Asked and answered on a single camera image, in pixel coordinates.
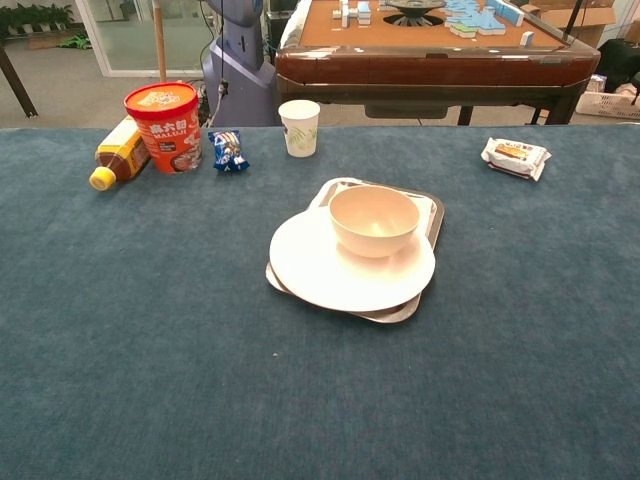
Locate beige plastic bowl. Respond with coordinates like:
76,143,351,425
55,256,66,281
328,184,421,259

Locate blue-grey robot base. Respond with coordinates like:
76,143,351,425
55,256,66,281
202,0,279,128

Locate white round plate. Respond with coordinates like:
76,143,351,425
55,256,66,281
268,208,437,313

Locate white paper cup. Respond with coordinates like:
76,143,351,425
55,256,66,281
277,99,322,159

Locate silver rectangular metal tray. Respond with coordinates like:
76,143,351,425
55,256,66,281
265,178,446,325

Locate blue cookie snack packet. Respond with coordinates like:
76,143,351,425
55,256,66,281
207,129,251,174

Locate red instant noodle cup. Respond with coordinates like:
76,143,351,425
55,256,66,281
123,81,204,175

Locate brown mahjong table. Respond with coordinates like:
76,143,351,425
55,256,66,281
274,0,601,126

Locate blue felt tablecloth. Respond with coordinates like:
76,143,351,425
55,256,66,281
0,124,640,480

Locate white wrapped cake packet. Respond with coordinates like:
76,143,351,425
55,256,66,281
480,137,553,182

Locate yellow-capped tea bottle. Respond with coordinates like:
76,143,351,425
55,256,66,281
88,115,152,192

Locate stacked blue-white mahjong tiles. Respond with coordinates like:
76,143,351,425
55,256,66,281
331,0,374,28

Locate black mahjong table centre dial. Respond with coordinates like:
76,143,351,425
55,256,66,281
383,0,447,27

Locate wooden pole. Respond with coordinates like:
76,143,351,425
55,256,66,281
152,0,168,84

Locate pile of blue mahjong tiles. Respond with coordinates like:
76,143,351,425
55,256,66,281
443,0,526,39

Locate white plastic basket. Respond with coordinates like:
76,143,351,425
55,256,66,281
574,74,640,120

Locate dark table leg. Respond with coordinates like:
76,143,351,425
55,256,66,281
0,43,39,119

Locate cardboard box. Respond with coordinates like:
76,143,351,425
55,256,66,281
528,0,622,49

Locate black bag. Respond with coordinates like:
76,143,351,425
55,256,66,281
596,38,640,94

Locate green potted plants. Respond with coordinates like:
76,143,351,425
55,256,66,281
0,2,76,37

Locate hanging white cable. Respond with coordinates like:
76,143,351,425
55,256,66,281
206,79,229,127

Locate glass door frame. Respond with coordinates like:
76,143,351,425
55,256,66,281
74,0,214,79

